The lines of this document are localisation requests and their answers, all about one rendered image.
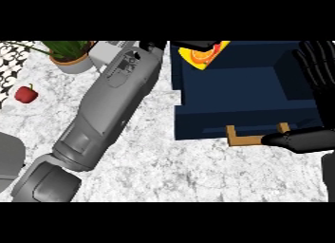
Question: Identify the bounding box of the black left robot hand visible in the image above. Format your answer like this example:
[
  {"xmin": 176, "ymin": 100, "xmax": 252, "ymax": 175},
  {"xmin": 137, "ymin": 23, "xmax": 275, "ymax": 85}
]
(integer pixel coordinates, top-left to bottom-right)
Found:
[{"xmin": 137, "ymin": 41, "xmax": 221, "ymax": 54}]

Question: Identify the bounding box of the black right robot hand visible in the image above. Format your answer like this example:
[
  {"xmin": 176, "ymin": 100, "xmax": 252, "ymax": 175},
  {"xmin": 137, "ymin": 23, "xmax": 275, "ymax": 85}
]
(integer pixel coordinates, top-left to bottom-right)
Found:
[{"xmin": 260, "ymin": 41, "xmax": 335, "ymax": 155}]

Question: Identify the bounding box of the yellow cup with orange print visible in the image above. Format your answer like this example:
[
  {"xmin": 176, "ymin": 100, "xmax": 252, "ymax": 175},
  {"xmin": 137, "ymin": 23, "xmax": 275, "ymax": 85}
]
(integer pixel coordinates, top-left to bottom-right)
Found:
[{"xmin": 179, "ymin": 41, "xmax": 232, "ymax": 71}]

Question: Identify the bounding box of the navy blue drawer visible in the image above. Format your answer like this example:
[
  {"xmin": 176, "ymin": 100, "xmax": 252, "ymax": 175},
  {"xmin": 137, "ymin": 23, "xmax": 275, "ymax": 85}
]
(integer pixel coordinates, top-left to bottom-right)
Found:
[
  {"xmin": 170, "ymin": 41, "xmax": 326, "ymax": 112},
  {"xmin": 173, "ymin": 104, "xmax": 325, "ymax": 141}
]

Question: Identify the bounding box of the navy blue drawer front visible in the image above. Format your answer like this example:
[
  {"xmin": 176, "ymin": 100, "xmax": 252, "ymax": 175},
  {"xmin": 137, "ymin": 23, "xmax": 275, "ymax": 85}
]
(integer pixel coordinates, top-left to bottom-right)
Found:
[{"xmin": 173, "ymin": 104, "xmax": 325, "ymax": 141}]

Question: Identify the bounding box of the pale grey box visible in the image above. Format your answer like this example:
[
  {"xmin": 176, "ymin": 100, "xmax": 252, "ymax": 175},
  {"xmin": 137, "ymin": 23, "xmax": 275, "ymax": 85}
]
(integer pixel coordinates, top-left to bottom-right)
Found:
[{"xmin": 89, "ymin": 41, "xmax": 139, "ymax": 72}]

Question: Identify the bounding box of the green plant in grey pot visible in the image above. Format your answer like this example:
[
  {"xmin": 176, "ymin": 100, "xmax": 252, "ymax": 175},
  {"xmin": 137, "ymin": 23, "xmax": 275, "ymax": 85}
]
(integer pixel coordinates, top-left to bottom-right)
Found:
[{"xmin": 6, "ymin": 41, "xmax": 97, "ymax": 75}]

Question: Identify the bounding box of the red bell pepper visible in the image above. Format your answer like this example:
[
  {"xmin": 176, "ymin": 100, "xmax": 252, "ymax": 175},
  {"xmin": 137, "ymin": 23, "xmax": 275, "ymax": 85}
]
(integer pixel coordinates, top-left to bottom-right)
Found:
[{"xmin": 13, "ymin": 83, "xmax": 40, "ymax": 104}]

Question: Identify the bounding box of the grey rounded object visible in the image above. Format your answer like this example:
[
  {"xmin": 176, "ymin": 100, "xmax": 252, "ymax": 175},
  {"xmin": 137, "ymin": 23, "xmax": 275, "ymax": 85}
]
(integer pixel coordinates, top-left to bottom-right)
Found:
[{"xmin": 0, "ymin": 127, "xmax": 27, "ymax": 201}]

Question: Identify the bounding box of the wooden drawer handle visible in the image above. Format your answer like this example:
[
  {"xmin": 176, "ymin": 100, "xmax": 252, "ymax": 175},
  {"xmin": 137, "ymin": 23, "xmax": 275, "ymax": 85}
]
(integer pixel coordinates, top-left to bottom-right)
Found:
[{"xmin": 224, "ymin": 121, "xmax": 294, "ymax": 147}]

